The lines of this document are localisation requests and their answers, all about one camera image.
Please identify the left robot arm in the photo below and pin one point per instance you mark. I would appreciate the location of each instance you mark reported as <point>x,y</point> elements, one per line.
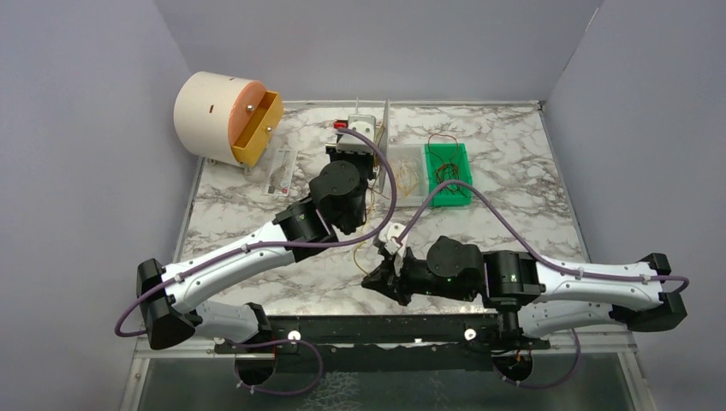
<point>176,299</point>

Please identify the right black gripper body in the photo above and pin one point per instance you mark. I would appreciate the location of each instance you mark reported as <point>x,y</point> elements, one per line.
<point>394,271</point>

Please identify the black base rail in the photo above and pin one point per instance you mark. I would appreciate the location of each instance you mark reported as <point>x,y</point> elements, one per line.
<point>376,343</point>

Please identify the green plastic bin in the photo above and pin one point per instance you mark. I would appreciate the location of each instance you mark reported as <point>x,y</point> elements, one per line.
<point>448,161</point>

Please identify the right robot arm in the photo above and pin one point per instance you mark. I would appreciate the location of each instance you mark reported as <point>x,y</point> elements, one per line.
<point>534,297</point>

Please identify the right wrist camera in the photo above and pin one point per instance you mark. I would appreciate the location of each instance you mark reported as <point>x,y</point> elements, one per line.
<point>390,240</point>

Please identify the white cylinder drawer container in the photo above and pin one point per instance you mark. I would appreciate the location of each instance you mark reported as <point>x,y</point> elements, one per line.
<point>211,111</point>

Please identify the clear plastic bin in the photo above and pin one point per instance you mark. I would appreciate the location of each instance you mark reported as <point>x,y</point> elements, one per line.
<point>408,163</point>

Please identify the packaged ruler set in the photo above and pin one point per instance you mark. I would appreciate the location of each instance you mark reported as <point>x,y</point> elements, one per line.
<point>280,172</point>

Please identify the white perforated cable spool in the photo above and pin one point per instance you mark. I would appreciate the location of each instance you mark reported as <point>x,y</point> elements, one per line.
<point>381,136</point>

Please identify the orange drawer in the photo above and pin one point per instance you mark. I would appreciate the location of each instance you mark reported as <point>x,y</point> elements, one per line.
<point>251,131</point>

